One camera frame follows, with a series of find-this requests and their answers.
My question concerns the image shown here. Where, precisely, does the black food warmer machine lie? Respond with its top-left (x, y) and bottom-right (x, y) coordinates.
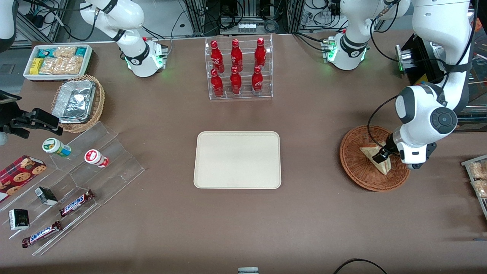
top-left (396, 15), bottom-right (487, 133)

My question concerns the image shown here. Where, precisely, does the silver foil tray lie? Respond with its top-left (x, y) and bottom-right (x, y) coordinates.
top-left (52, 80), bottom-right (96, 124)

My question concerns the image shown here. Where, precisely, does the red cookie box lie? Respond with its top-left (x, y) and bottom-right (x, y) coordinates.
top-left (0, 155), bottom-right (47, 203)

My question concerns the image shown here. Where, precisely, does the small black box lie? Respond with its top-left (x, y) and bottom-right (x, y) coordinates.
top-left (34, 186), bottom-right (58, 206)
top-left (8, 209), bottom-right (30, 231)

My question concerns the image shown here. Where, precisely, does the clear pastry bag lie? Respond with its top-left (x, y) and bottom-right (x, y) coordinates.
top-left (469, 161), bottom-right (487, 179)
top-left (472, 179), bottom-right (487, 198)

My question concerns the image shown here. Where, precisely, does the grey metal snack tray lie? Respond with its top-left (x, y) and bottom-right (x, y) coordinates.
top-left (461, 154), bottom-right (487, 220)

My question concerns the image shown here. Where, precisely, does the snickers chocolate bar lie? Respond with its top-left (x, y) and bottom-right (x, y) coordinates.
top-left (21, 220), bottom-right (62, 249)
top-left (59, 189), bottom-right (95, 218)

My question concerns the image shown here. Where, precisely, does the clear cracker bag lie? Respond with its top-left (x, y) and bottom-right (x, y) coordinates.
top-left (39, 57), bottom-right (63, 75)
top-left (61, 56), bottom-right (84, 75)
top-left (53, 46), bottom-right (77, 59)

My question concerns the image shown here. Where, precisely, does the white rectangular snack bin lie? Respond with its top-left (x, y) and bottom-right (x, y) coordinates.
top-left (23, 44), bottom-right (93, 82)

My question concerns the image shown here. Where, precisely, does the triangular sandwich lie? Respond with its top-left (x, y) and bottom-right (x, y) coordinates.
top-left (360, 142), bottom-right (392, 175)

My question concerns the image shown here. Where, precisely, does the brown round wicker basket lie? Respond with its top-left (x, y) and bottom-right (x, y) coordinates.
top-left (339, 126), bottom-right (412, 192)

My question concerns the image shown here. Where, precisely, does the black floor cable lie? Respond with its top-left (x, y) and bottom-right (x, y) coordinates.
top-left (333, 258), bottom-right (388, 274)

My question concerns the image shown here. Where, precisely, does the clear acrylic bottle rack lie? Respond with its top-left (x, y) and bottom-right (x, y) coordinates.
top-left (205, 34), bottom-right (274, 100)

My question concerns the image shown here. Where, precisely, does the red cola bottle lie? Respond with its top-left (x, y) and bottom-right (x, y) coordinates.
top-left (230, 66), bottom-right (242, 96)
top-left (210, 68), bottom-right (224, 98)
top-left (231, 39), bottom-right (243, 73)
top-left (254, 37), bottom-right (267, 69)
top-left (251, 65), bottom-right (264, 95)
top-left (210, 40), bottom-right (224, 73)

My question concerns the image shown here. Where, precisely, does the green label yogurt cup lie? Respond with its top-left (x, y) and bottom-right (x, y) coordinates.
top-left (42, 138), bottom-right (72, 158)

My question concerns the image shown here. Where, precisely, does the clear acrylic stepped display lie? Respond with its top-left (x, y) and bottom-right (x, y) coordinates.
top-left (0, 121), bottom-right (146, 256)

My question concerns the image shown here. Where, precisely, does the beige rectangular tray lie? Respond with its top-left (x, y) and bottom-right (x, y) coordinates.
top-left (193, 131), bottom-right (282, 190)

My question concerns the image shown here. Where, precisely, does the tan wicker basket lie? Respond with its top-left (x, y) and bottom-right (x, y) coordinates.
top-left (51, 75), bottom-right (105, 133)

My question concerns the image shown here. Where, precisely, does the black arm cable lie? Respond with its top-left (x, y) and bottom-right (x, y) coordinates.
top-left (23, 0), bottom-right (100, 42)

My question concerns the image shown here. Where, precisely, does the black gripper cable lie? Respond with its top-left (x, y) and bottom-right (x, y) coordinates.
top-left (367, 94), bottom-right (400, 153)

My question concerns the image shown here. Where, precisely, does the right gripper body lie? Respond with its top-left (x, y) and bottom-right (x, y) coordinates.
top-left (0, 102), bottom-right (35, 139)

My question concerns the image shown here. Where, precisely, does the red label yogurt cup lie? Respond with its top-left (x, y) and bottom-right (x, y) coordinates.
top-left (84, 149), bottom-right (110, 168)

